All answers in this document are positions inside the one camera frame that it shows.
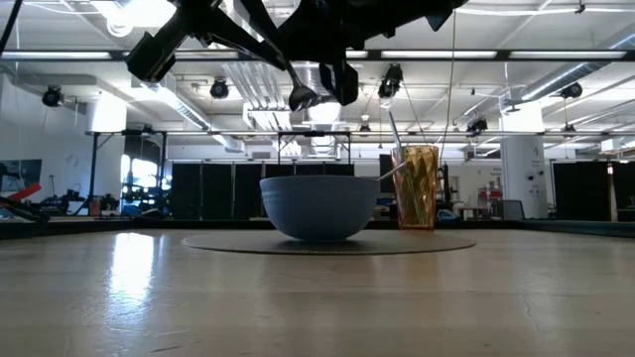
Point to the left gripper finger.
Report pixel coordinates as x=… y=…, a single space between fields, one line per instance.
x=265 y=27
x=248 y=42

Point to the blue bowl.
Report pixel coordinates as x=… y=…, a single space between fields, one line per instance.
x=317 y=208

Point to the amber plastic tumbler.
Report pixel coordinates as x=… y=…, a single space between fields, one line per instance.
x=421 y=198

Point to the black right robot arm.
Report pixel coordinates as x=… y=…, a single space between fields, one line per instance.
x=421 y=10

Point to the black hanging spotlight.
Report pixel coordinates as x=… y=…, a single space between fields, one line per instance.
x=477 y=125
x=571 y=90
x=52 y=96
x=219 y=89
x=391 y=82

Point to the black monitor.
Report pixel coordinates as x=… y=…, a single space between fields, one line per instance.
x=386 y=161

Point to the round grey placemat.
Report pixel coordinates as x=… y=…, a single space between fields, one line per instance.
x=421 y=244

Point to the red bar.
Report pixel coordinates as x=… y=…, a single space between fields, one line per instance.
x=27 y=192

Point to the white pillar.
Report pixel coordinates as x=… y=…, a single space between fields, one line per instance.
x=523 y=163

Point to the grey office chair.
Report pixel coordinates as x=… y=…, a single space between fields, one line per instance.
x=513 y=210

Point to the black partition panel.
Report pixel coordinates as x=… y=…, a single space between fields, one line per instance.
x=580 y=191

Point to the silver ceiling duct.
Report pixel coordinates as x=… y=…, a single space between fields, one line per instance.
x=310 y=72

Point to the black background rig frame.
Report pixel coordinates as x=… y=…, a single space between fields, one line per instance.
x=198 y=133

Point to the black partition wall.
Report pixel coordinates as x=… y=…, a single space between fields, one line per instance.
x=218 y=191

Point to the black overhead frame beam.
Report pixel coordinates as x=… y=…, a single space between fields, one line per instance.
x=502 y=54

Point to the dark wall picture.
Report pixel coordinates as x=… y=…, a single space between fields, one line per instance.
x=30 y=173

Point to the black table edge rail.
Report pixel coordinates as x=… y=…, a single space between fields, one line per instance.
x=49 y=228

